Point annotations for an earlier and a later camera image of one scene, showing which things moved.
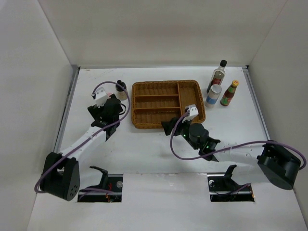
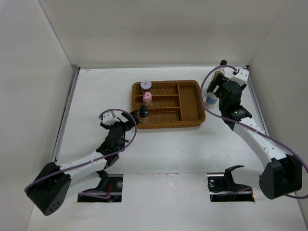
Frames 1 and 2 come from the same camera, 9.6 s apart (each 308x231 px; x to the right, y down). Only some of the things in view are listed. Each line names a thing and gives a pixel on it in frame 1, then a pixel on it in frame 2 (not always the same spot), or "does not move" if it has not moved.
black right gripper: (169, 125) -> (220, 81)
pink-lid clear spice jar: (109, 93) -> (147, 96)
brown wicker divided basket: (154, 102) does not move
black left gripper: (96, 111) -> (125, 124)
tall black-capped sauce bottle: (218, 77) does not move
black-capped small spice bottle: (121, 93) -> (143, 112)
